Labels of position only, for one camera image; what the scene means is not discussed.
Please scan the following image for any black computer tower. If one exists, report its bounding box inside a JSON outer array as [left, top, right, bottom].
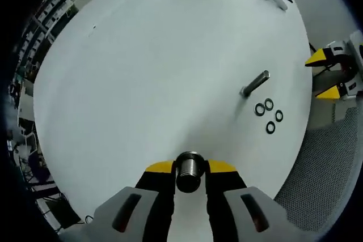
[[36, 196, 82, 228]]

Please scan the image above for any small threaded steel stud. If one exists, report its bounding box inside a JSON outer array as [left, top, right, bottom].
[[239, 70, 271, 97]]

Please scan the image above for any shelf of white storage boxes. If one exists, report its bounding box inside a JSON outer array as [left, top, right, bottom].
[[15, 0, 79, 67]]

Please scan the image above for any large threaded steel stud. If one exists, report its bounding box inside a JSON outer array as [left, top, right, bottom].
[[175, 151, 205, 194]]

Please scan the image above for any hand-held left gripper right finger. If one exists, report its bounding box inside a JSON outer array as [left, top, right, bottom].
[[205, 159, 315, 242]]

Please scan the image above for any grey mesh office chair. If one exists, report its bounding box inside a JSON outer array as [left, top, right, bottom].
[[273, 67, 362, 231]]

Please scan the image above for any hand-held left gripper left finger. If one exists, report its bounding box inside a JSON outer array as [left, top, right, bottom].
[[61, 160, 176, 242]]

